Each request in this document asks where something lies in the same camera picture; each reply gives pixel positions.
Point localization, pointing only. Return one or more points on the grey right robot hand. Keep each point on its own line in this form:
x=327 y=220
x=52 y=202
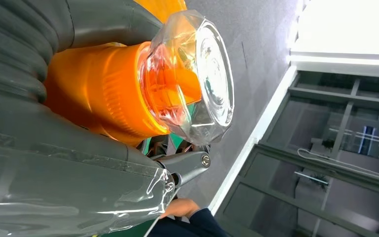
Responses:
x=62 y=183

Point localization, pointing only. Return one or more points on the person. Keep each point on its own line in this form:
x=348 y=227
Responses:
x=206 y=226

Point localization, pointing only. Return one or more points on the grey framed glass partition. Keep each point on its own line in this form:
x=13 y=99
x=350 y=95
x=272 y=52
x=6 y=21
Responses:
x=323 y=170

